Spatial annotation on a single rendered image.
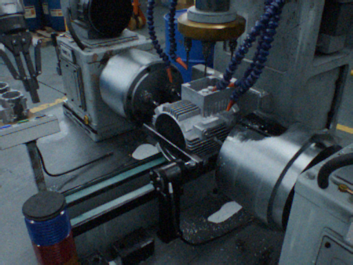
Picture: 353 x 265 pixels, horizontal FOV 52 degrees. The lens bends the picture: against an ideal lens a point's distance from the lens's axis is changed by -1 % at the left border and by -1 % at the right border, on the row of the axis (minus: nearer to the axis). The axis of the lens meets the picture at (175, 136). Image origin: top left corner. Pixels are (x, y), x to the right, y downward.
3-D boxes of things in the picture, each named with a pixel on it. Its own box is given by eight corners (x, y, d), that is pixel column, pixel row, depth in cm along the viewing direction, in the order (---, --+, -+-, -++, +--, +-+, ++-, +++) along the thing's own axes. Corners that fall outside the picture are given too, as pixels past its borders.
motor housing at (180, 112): (199, 132, 126) (201, 81, 116) (239, 156, 113) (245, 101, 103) (152, 152, 115) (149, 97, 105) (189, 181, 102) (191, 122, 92)
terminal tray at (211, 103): (209, 96, 115) (211, 74, 111) (234, 108, 108) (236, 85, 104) (180, 106, 109) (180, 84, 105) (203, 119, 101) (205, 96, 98)
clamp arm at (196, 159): (205, 168, 94) (150, 129, 111) (205, 159, 92) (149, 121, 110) (194, 173, 92) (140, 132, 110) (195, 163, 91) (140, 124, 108)
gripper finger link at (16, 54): (16, 38, 97) (11, 39, 96) (28, 79, 99) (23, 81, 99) (14, 41, 100) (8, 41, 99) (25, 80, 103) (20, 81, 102)
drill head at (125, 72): (138, 90, 157) (134, 33, 144) (191, 123, 132) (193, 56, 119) (85, 106, 144) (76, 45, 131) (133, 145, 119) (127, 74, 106)
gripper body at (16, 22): (-4, 17, 92) (7, 53, 94) (28, 12, 96) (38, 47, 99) (-8, 23, 98) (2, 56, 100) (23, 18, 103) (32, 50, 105)
